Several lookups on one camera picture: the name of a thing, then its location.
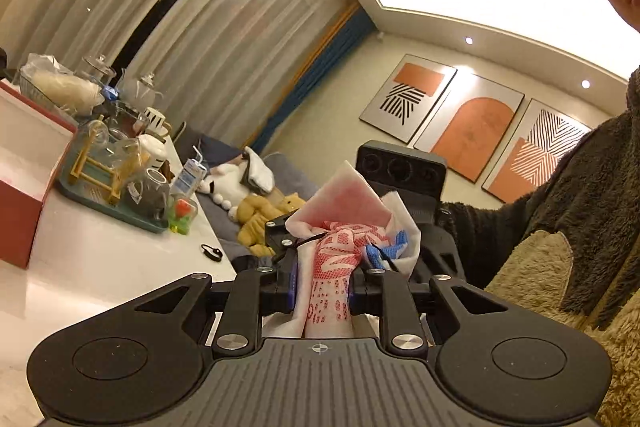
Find yellow muscular cat plush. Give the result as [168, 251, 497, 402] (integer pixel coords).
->
[235, 193, 305, 258]

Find teal dish tray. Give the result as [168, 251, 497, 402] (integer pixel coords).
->
[55, 142, 167, 234]

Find dark fuzzy sleeve forearm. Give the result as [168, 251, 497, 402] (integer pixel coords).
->
[438, 185, 566, 288]

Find orange leaf wall art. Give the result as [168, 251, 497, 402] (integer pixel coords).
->
[482, 98, 590, 202]

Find milk carton with straw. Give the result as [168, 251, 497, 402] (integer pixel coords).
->
[169, 146, 208, 198]

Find white plush dog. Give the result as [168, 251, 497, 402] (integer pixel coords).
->
[196, 162, 250, 221]

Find orange arch wall art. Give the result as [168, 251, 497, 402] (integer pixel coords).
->
[414, 72, 524, 182]

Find plastic bag of goods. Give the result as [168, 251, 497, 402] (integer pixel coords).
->
[18, 53, 104, 117]

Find white printed shopping bag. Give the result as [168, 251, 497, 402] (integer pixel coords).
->
[262, 161, 421, 338]

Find red cardboard box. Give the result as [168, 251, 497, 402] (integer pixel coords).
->
[0, 83, 77, 269]

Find green toy with orange figure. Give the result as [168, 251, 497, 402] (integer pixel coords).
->
[167, 196, 198, 235]

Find wooden drying rack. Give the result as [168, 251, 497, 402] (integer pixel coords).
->
[66, 119, 141, 206]

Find wall art poster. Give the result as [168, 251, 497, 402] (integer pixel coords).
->
[359, 54, 458, 144]

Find grey glass pitcher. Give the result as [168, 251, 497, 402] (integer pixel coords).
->
[126, 168, 169, 219]

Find small black clip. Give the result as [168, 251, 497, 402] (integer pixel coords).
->
[200, 244, 224, 262]

